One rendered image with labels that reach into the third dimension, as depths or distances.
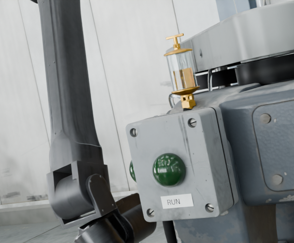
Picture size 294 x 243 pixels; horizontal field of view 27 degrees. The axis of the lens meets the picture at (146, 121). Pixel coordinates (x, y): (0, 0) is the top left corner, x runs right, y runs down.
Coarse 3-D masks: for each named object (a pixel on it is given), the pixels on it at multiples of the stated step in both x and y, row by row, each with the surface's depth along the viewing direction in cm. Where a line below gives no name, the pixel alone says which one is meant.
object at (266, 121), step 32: (224, 96) 58; (256, 96) 53; (288, 96) 51; (224, 128) 55; (256, 128) 53; (288, 128) 52; (256, 160) 54; (288, 160) 52; (256, 192) 54; (288, 192) 53; (192, 224) 57; (224, 224) 55; (256, 224) 57; (288, 224) 74
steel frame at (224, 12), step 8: (216, 0) 552; (224, 0) 548; (232, 0) 544; (240, 0) 541; (248, 0) 538; (224, 8) 549; (232, 8) 546; (240, 8) 542; (248, 8) 538; (224, 16) 550
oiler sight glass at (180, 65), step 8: (168, 56) 59; (176, 56) 58; (184, 56) 58; (168, 64) 59; (176, 64) 58; (184, 64) 58; (192, 64) 59; (176, 72) 58; (184, 72) 58; (192, 72) 59; (176, 80) 58; (184, 80) 58; (192, 80) 58; (176, 88) 59; (184, 88) 58
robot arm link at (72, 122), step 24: (48, 0) 91; (72, 0) 93; (48, 24) 90; (72, 24) 91; (48, 48) 89; (72, 48) 89; (48, 72) 88; (72, 72) 87; (48, 96) 88; (72, 96) 86; (72, 120) 84; (72, 144) 82; (96, 144) 85; (72, 168) 81; (96, 168) 83; (48, 192) 84; (72, 192) 81; (72, 216) 84
